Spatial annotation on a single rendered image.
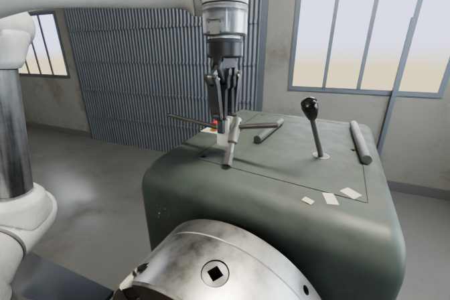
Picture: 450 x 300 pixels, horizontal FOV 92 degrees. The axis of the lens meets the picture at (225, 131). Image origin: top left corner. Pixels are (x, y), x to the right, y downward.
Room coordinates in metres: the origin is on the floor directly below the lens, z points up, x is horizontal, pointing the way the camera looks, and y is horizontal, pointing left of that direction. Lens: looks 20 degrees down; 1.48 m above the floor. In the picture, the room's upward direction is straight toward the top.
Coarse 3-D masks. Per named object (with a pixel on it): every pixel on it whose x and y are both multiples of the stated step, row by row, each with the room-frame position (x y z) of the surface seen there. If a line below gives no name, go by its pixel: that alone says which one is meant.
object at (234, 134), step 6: (234, 120) 0.47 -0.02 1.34; (240, 120) 0.47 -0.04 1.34; (234, 126) 0.46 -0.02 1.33; (234, 132) 0.45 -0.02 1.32; (228, 138) 0.44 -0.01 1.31; (234, 138) 0.44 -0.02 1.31; (228, 144) 0.43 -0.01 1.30; (234, 144) 0.43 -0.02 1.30; (228, 150) 0.42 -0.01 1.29; (228, 156) 0.41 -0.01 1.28; (228, 162) 0.40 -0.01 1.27
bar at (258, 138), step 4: (280, 120) 0.68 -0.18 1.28; (280, 124) 0.66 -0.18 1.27; (272, 128) 0.61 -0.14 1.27; (276, 128) 0.63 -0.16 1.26; (260, 132) 0.56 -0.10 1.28; (264, 132) 0.57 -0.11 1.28; (268, 132) 0.58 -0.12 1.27; (272, 132) 0.61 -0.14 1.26; (256, 136) 0.54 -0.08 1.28; (260, 136) 0.54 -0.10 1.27; (264, 136) 0.55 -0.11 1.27; (256, 140) 0.54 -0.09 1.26; (260, 140) 0.53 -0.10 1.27
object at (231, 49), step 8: (208, 40) 0.47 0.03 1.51; (216, 40) 0.45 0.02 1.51; (224, 40) 0.44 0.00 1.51; (232, 40) 0.45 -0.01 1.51; (240, 40) 0.46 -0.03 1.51; (208, 48) 0.46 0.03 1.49; (216, 48) 0.45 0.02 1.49; (224, 48) 0.44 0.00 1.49; (232, 48) 0.45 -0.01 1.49; (240, 48) 0.46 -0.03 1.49; (208, 56) 0.47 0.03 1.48; (216, 56) 0.45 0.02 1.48; (224, 56) 0.44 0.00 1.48; (232, 56) 0.45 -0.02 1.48; (240, 56) 0.46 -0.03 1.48; (216, 64) 0.45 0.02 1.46; (224, 64) 0.46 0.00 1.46; (232, 64) 0.49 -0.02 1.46; (224, 72) 0.46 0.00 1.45; (224, 80) 0.46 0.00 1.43
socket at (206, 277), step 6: (210, 264) 0.20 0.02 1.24; (216, 264) 0.20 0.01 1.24; (222, 264) 0.20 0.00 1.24; (204, 270) 0.19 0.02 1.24; (210, 270) 0.19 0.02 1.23; (216, 270) 0.20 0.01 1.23; (222, 270) 0.19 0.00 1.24; (204, 276) 0.18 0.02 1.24; (210, 276) 0.19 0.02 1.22; (216, 276) 0.20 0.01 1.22; (222, 276) 0.18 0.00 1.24; (228, 276) 0.18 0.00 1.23; (204, 282) 0.17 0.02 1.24; (210, 282) 0.17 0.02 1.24; (216, 282) 0.17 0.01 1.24; (222, 282) 0.17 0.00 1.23
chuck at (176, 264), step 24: (168, 240) 0.26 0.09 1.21; (192, 240) 0.24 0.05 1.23; (216, 240) 0.23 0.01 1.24; (144, 264) 0.23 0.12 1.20; (168, 264) 0.20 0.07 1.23; (192, 264) 0.20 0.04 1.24; (240, 264) 0.20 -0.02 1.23; (120, 288) 0.20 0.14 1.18; (144, 288) 0.18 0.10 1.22; (168, 288) 0.17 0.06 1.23; (192, 288) 0.17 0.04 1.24; (216, 288) 0.17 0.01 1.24; (240, 288) 0.17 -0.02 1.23; (264, 288) 0.18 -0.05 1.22; (288, 288) 0.18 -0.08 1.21
